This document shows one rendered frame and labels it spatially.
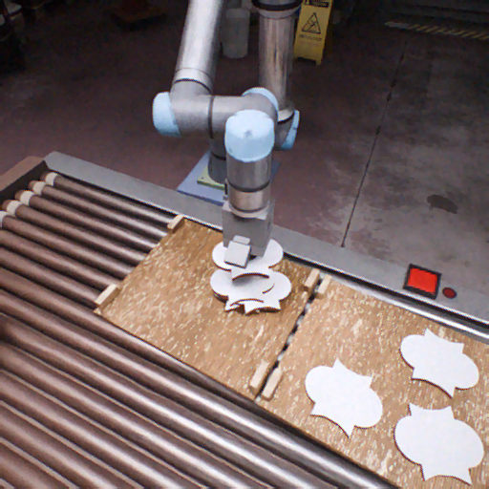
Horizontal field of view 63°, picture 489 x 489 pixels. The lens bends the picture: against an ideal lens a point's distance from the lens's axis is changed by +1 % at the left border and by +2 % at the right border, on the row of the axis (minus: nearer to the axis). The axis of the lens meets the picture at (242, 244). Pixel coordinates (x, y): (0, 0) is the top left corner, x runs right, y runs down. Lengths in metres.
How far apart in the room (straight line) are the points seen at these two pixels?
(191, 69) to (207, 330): 0.52
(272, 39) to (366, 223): 1.68
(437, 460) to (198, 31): 0.87
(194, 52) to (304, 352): 0.62
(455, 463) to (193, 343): 0.52
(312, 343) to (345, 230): 1.63
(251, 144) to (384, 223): 2.01
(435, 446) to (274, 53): 0.88
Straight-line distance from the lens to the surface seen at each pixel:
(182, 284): 0.96
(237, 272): 0.79
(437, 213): 2.76
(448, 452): 0.85
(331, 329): 0.90
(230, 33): 4.34
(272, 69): 1.07
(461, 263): 2.51
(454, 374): 0.92
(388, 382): 0.87
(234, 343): 0.86
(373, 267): 1.06
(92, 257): 1.09
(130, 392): 0.86
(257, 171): 0.64
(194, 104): 0.73
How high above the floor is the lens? 1.70
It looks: 48 degrees down
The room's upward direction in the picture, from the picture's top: straight up
